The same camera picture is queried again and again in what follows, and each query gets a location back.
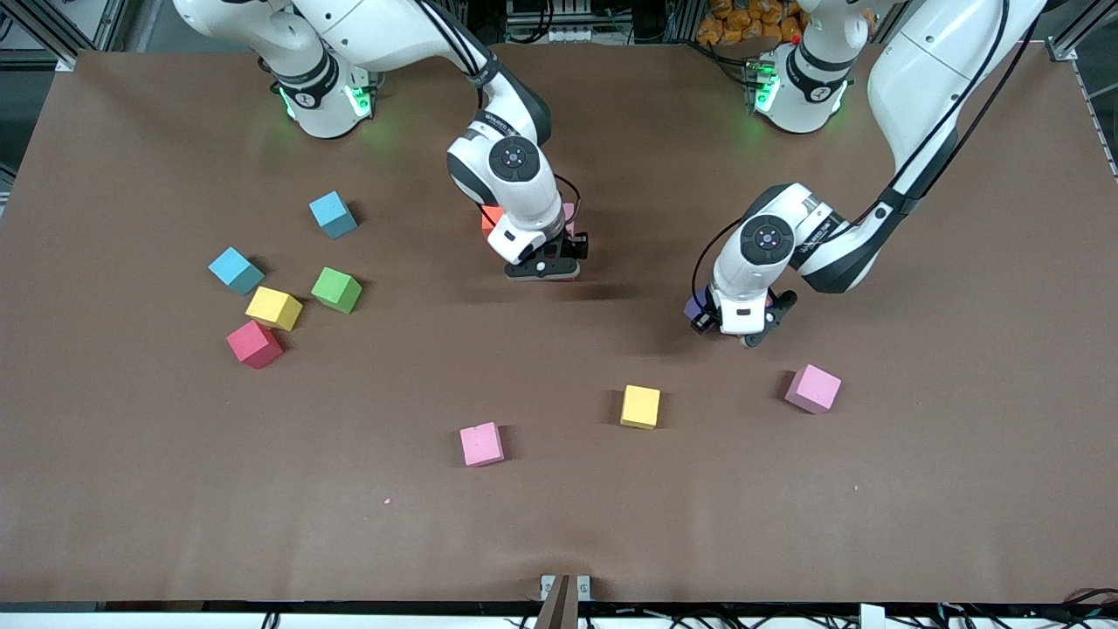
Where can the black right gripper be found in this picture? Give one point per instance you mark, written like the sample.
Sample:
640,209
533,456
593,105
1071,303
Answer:
573,251

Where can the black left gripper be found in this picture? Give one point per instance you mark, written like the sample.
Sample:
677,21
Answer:
701,321

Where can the purple foam cube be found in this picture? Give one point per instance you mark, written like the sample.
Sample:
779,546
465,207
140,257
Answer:
694,306

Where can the pink foam cube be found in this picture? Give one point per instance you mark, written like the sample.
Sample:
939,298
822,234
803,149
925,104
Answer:
481,444
812,389
569,217

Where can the green foam cube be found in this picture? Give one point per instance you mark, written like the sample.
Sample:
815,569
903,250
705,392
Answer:
336,290

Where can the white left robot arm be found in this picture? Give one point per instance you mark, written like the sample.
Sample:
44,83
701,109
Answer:
926,70

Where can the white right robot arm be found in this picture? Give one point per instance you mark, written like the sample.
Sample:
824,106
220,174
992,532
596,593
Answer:
515,192

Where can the yellow foam cube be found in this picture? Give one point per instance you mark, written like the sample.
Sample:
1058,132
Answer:
640,407
273,307

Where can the grey electronics unit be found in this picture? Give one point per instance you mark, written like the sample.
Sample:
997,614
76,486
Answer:
550,13

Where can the brown table cover sheet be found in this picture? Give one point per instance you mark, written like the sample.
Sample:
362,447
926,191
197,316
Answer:
559,524

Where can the light blue foam cube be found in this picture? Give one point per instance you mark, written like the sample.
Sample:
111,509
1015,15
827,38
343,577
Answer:
236,270
333,215

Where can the bag of orange items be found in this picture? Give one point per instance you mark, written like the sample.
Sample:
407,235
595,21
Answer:
742,22

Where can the white power strip with plugs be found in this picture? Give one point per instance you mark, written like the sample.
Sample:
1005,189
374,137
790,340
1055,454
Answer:
380,19

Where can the small white box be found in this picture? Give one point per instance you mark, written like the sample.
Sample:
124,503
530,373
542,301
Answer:
872,618

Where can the red foam cube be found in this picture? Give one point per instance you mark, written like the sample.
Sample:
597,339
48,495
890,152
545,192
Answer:
254,344

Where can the small metal mount bracket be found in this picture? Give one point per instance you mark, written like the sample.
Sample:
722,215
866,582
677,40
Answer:
548,584

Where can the brown mount bar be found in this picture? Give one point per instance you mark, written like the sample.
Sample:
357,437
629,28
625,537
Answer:
559,607

